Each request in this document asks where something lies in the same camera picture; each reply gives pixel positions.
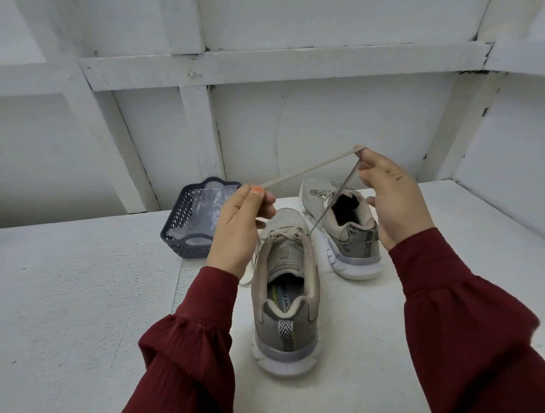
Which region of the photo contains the person's right hand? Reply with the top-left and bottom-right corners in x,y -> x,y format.
355,146 -> 436,251

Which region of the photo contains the person's left hand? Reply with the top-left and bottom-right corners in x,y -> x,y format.
205,184 -> 278,280

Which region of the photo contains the clear plastic bag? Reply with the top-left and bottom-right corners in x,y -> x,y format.
174,186 -> 240,243

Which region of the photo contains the grey shoelace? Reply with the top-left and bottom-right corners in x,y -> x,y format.
308,187 -> 357,205
240,149 -> 366,286

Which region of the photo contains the person's right forearm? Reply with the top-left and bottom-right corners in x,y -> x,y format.
388,226 -> 545,413

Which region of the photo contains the person's left forearm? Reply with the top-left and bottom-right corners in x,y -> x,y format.
123,266 -> 240,413

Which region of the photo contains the dark plastic lattice basket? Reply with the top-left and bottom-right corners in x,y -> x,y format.
160,176 -> 243,259

